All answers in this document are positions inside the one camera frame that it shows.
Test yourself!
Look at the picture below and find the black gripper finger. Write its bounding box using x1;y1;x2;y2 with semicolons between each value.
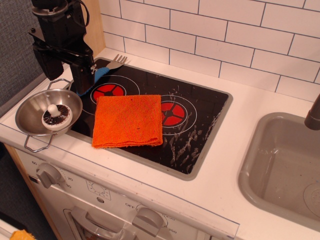
32;46;64;81
70;62;96;94

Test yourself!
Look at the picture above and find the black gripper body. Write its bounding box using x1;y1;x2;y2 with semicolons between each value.
29;16;94;66

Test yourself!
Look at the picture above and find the orange cloth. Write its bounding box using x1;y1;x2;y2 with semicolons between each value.
92;94;163;148

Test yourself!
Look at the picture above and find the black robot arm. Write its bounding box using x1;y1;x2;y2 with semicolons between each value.
29;0;97;95

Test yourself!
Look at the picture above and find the toy mushroom slice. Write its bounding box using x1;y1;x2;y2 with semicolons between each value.
41;104;73;131

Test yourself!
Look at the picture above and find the grey timer knob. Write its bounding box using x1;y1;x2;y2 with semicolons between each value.
36;163;62;189

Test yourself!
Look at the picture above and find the black toy stove top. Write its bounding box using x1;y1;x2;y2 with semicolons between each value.
63;57;234;182

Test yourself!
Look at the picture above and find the grey oven temperature knob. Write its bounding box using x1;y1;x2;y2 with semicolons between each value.
132;207;164;237

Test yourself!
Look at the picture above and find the orange object at corner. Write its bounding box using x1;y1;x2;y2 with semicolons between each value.
9;229;36;240

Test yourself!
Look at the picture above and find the grey toy sink basin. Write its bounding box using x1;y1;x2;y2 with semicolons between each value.
238;112;320;231

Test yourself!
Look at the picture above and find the grey faucet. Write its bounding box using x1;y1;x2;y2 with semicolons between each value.
304;94;320;131

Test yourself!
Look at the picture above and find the blue handled metal fork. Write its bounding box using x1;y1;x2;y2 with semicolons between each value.
76;54;128;97

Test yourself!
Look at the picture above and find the black cable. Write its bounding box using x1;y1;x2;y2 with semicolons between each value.
72;0;90;28

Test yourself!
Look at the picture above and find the steel pot with handles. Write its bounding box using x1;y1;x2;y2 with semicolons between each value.
15;78;83;153

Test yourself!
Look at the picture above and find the grey oven door handle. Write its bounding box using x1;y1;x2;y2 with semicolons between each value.
70;207;137;240

